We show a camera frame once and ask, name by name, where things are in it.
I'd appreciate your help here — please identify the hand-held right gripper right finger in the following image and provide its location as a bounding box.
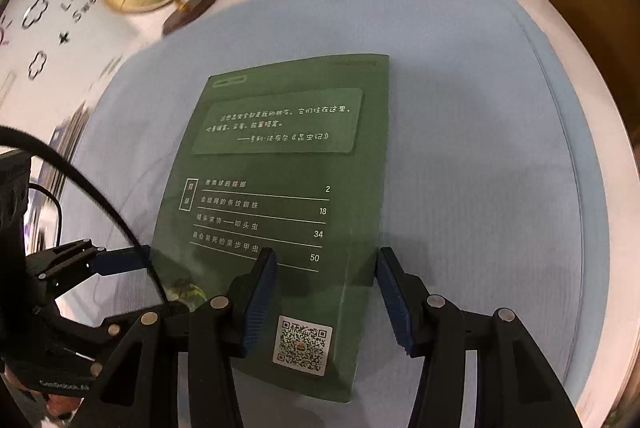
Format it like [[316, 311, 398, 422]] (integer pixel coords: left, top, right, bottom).
[[376, 247, 583, 428]]

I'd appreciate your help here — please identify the dark green book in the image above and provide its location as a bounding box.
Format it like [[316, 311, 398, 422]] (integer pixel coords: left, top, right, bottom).
[[150, 53, 391, 404]]

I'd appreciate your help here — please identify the blue woven mat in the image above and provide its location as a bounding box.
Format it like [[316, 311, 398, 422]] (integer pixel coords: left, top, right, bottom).
[[60, 0, 601, 404]]

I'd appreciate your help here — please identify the person's left hand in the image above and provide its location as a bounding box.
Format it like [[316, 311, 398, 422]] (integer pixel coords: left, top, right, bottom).
[[45, 394, 81, 420]]

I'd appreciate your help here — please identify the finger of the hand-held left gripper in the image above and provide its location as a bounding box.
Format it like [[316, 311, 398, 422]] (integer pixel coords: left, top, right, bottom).
[[32, 301, 168, 361], [27, 239, 153, 281]]

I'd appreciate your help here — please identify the black cable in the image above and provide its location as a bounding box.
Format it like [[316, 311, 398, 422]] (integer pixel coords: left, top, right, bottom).
[[0, 124, 168, 306], [25, 182, 65, 259]]

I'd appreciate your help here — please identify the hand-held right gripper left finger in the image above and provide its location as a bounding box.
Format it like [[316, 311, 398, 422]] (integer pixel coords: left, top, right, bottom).
[[70, 247, 278, 428]]

